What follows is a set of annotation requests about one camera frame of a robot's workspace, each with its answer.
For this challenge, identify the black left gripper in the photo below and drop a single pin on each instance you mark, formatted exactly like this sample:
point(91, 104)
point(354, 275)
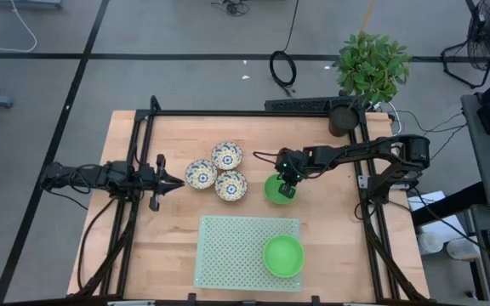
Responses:
point(156, 183)

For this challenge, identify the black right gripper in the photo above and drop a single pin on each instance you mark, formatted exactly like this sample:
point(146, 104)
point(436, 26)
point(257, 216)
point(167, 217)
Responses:
point(292, 163)

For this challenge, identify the green plastic bowl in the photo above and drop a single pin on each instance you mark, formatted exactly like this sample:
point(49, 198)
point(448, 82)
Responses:
point(283, 256)
point(272, 191)

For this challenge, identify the yellow bowl with patterned inside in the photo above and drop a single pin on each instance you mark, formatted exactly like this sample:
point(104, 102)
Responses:
point(201, 174)
point(226, 156)
point(231, 185)

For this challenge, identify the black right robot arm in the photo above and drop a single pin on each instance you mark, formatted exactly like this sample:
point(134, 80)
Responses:
point(355, 151)

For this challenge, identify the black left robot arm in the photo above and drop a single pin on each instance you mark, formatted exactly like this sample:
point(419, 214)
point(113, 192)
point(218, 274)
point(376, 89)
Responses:
point(96, 175)

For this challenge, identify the black equipment box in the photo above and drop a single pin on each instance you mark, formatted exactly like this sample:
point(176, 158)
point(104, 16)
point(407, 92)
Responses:
point(296, 104)

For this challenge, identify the pale green perforated metal shelf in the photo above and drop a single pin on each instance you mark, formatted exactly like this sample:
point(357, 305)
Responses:
point(232, 272)

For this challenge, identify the white paper sheet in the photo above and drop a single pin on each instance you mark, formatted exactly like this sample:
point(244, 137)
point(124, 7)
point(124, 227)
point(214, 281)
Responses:
point(430, 200)

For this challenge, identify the potted plant in black pot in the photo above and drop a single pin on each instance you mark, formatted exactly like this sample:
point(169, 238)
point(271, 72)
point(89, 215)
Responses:
point(370, 68)

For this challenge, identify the white plastic cup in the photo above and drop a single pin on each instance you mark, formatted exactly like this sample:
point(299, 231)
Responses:
point(462, 248)
point(430, 243)

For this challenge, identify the black desk support bar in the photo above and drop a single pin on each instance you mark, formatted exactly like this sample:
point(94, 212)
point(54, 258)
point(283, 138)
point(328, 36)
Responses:
point(449, 205)

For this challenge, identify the black standing fan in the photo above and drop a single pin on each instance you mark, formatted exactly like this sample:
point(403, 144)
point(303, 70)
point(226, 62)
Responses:
point(489, 34)

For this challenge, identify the black aluminium rig frame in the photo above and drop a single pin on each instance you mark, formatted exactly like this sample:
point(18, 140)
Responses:
point(245, 113)

